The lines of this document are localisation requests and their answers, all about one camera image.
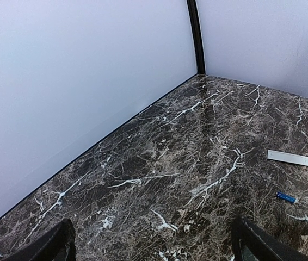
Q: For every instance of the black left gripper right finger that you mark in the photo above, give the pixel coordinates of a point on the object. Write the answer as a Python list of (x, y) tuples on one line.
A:
[(249, 242)]

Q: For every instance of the blue AAA battery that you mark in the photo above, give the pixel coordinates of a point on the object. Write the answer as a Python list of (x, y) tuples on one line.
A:
[(286, 197)]

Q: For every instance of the white remote battery cover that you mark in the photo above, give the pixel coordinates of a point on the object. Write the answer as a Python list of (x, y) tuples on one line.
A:
[(287, 157)]

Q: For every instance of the black right corner frame post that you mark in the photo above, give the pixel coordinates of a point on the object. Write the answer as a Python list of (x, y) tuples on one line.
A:
[(197, 37)]

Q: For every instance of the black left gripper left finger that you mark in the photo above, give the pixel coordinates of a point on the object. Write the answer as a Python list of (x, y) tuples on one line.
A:
[(57, 244)]

